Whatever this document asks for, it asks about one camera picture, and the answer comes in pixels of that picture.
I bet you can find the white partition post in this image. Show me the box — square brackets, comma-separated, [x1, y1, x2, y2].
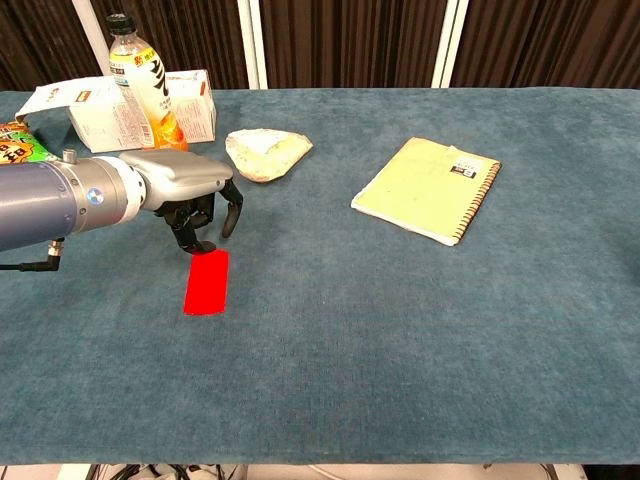
[430, 0, 470, 90]
[71, 0, 110, 79]
[236, 0, 269, 91]

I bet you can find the dark brown curtain panel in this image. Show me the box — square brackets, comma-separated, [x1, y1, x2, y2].
[451, 0, 640, 91]
[259, 0, 448, 90]
[92, 0, 250, 91]
[0, 0, 87, 93]

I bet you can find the black floor cable bundle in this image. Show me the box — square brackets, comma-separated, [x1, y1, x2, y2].
[84, 463, 247, 480]

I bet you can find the yellow spiral notebook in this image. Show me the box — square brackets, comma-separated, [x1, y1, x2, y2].
[350, 136, 503, 247]

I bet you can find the white carton box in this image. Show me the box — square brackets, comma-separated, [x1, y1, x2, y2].
[14, 69, 218, 154]

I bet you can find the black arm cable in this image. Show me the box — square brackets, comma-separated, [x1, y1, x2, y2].
[0, 238, 66, 274]

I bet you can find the white floor cable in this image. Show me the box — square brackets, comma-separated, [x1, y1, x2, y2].
[307, 464, 354, 480]

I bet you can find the green orange snack bag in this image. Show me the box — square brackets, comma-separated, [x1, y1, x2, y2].
[0, 121, 61, 166]

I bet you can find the wrapped bread bun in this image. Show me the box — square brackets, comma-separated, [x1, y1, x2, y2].
[224, 128, 314, 184]

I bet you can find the orange drink bottle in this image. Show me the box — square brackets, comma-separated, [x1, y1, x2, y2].
[106, 13, 190, 152]

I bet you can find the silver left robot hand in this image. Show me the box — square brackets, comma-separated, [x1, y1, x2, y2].
[119, 148, 245, 255]

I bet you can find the blue carpet table cover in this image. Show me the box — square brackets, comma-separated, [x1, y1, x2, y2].
[0, 87, 640, 466]

